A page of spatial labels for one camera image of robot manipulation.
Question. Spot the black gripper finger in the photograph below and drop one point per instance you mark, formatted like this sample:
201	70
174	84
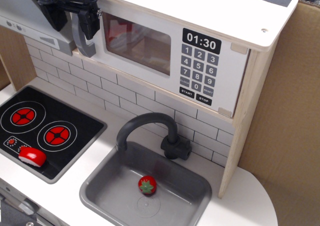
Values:
55	16
89	23

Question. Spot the white toy microwave door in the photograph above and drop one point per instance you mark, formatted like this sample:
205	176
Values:
176	57

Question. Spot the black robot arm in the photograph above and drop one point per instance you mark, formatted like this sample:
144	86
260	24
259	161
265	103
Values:
87	11

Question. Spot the white wooden microwave cabinet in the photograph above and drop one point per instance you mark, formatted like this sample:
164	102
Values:
254	24

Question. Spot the salmon sushi toy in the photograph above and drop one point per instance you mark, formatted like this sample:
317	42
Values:
121	36

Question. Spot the grey toy range hood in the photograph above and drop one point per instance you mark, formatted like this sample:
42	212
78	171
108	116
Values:
26	18

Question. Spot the black toy stovetop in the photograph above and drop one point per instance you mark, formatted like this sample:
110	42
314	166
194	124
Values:
32	118

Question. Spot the red tuna sushi toy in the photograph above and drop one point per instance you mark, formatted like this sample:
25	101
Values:
32	156

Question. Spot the dark grey toy faucet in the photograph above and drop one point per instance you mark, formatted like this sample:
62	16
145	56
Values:
162	125

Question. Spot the grey plastic sink basin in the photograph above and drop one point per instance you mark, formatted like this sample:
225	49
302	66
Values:
112	192

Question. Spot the red toy strawberry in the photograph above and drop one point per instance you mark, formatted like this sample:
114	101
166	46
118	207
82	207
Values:
147	185

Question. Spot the grey oven front panel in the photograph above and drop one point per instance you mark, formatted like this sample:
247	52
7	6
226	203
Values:
20	208

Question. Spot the brown cardboard panel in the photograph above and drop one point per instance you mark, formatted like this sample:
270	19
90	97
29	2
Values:
282	148

